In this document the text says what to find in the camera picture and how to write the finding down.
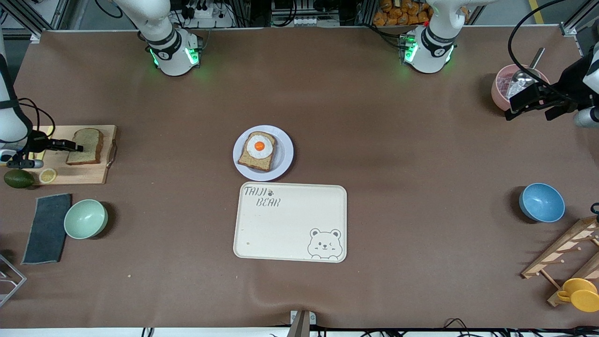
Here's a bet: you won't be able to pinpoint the plain brown bread slice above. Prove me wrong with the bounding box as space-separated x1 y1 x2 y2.
66 128 104 166

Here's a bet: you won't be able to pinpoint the pale lilac round plate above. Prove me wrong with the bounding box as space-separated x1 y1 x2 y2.
233 125 294 182

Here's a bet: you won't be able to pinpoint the cream bear print tray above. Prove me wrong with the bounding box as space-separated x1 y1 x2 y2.
233 182 348 264

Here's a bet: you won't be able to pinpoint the metal scoop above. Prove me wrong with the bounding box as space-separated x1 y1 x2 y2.
508 47 546 96

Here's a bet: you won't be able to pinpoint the clear ice cubes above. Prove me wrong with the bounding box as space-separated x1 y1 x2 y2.
497 73 518 96

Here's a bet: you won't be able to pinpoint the wooden cutting board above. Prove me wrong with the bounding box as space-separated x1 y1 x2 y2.
18 125 118 185

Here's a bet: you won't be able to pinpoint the pink bowl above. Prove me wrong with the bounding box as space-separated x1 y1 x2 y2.
491 64 551 112

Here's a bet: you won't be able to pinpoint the green avocado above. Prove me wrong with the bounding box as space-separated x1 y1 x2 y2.
4 169 36 189

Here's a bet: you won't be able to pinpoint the mint green bowl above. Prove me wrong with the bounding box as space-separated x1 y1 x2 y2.
64 199 109 240

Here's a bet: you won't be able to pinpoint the dark grey cloth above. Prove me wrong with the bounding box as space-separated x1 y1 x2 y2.
21 193 73 265

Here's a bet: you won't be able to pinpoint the blue bowl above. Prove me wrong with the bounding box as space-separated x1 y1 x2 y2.
519 183 566 223

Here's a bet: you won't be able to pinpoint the wooden rack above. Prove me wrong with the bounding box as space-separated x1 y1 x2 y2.
521 215 599 308

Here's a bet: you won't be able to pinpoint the orange pastries pile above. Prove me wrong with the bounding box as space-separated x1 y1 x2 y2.
373 0 433 27

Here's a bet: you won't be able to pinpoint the yellow cup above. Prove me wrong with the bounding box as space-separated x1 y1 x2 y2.
557 278 599 313

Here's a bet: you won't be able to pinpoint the white power strip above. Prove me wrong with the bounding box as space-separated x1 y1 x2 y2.
180 4 234 29

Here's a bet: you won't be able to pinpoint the bread slice under egg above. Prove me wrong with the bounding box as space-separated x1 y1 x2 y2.
237 132 278 172

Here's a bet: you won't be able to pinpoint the fried egg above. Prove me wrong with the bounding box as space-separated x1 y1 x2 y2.
246 133 275 160

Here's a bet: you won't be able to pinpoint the aluminium frame post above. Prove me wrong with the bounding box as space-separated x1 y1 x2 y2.
0 0 71 44
559 0 599 38

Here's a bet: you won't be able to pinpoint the metal wire basket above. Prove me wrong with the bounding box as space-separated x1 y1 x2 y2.
0 253 28 308

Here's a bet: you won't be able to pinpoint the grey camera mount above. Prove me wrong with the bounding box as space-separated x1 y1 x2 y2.
286 310 317 337

